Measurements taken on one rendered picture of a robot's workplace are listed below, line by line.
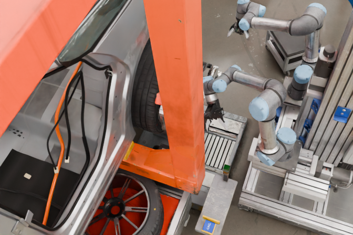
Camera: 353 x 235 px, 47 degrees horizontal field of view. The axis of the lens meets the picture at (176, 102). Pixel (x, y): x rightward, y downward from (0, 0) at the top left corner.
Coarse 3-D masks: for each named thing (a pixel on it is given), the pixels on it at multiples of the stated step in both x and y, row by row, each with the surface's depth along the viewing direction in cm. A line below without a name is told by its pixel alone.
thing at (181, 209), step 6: (186, 192) 297; (186, 198) 295; (180, 204) 293; (186, 204) 298; (180, 210) 290; (174, 216) 288; (180, 216) 288; (174, 222) 286; (180, 222) 293; (174, 228) 283; (168, 234) 281; (174, 234) 286
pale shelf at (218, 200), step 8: (216, 176) 296; (216, 184) 293; (224, 184) 292; (232, 184) 292; (216, 192) 289; (224, 192) 289; (232, 192) 289; (208, 200) 286; (216, 200) 286; (224, 200) 286; (208, 208) 283; (216, 208) 283; (224, 208) 283; (200, 216) 281; (208, 216) 280; (216, 216) 280; (224, 216) 280; (200, 224) 278; (216, 224) 277; (200, 232) 277; (216, 232) 274
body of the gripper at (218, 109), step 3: (207, 102) 255; (210, 102) 254; (213, 102) 254; (216, 102) 258; (216, 105) 259; (219, 105) 260; (216, 108) 258; (219, 108) 259; (222, 108) 259; (213, 111) 255; (216, 111) 255; (219, 111) 256; (213, 114) 256; (216, 114) 254; (222, 114) 259; (213, 117) 256; (216, 117) 255
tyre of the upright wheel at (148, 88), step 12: (144, 48) 273; (144, 60) 267; (144, 72) 264; (144, 84) 263; (156, 84) 261; (132, 96) 266; (144, 96) 263; (132, 108) 270; (144, 108) 266; (156, 108) 268; (132, 120) 279; (144, 120) 273; (156, 120) 275; (156, 132) 285
